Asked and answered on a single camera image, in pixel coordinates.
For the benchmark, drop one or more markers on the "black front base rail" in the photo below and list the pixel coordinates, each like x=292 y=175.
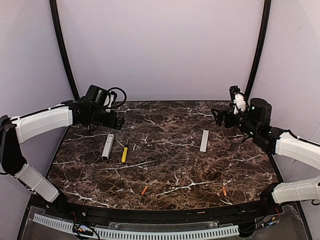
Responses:
x=237 y=214

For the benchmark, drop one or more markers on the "black frame post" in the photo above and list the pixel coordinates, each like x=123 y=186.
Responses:
x=259 y=47
x=62 y=48

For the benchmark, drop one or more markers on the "white battery cover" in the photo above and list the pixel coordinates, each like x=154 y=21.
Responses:
x=204 y=141

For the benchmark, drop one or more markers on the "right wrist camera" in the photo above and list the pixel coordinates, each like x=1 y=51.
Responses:
x=238 y=100

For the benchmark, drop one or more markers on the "white slotted cable duct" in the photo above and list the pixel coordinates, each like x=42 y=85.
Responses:
x=137 y=231

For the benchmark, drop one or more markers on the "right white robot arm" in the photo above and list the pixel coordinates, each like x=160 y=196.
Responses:
x=253 y=120

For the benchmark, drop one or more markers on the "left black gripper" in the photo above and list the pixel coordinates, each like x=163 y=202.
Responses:
x=119 y=120

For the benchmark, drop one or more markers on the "orange battery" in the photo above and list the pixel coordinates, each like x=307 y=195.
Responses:
x=144 y=190
x=224 y=191

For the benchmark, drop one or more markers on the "left black frame post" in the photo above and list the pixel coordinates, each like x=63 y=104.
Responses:
x=62 y=48

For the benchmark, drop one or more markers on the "right black frame post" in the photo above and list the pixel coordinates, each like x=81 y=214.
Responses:
x=259 y=47

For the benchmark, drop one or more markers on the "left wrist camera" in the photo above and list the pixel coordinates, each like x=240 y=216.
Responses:
x=110 y=100

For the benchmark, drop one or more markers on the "white remote control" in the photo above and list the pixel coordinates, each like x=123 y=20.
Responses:
x=107 y=147

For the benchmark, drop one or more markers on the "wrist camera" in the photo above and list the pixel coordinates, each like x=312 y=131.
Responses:
x=110 y=100
x=238 y=100

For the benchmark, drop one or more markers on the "yellow handled screwdriver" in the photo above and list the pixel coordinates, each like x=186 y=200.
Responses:
x=125 y=152

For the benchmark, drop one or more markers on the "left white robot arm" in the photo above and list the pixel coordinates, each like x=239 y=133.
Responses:
x=97 y=107

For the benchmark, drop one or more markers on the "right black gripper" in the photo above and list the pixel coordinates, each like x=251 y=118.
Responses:
x=225 y=118

